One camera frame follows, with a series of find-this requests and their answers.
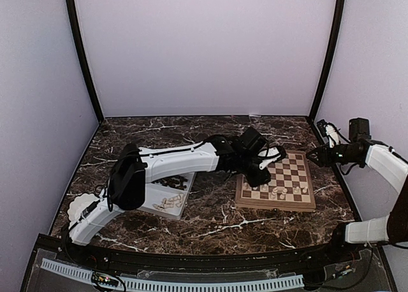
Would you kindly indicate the black frame post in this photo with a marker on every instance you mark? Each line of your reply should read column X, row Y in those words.
column 82, row 58
column 328, row 59

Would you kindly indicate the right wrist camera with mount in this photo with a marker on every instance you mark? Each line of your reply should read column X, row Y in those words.
column 329, row 131

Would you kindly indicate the white scalloped ceramic bowl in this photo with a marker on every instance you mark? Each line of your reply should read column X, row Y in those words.
column 78, row 205

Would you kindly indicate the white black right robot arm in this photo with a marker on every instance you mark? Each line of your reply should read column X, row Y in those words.
column 361, row 150

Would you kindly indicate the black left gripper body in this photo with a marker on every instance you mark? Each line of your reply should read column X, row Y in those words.
column 254, row 180

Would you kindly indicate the wooden chess board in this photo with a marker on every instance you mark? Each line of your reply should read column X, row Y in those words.
column 291, row 172

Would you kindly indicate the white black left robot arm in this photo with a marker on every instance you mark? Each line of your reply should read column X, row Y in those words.
column 126, row 185

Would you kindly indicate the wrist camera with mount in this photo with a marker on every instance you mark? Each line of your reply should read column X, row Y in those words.
column 271, row 155
column 329, row 131

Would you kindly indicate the black right frame post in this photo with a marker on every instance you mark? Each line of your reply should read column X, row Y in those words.
column 328, row 59

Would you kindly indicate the white slotted cable duct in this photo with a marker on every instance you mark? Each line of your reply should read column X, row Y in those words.
column 168, row 282

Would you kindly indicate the cream white chess queen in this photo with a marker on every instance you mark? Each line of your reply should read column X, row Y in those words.
column 282, row 195

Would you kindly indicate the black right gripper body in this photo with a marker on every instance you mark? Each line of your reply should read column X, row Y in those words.
column 335, row 159

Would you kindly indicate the black left frame post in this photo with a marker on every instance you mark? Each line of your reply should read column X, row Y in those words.
column 82, row 58

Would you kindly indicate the black curved front rail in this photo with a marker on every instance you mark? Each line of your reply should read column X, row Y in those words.
column 306, row 260

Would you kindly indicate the dark brown chess piece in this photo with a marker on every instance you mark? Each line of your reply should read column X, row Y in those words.
column 176, row 182

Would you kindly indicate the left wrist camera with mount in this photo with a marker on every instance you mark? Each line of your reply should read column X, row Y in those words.
column 271, row 155

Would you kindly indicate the white divided plastic tray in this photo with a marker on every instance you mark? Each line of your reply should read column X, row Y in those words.
column 167, row 197

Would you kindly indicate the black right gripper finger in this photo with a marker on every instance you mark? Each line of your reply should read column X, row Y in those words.
column 322, row 161
column 316, row 154

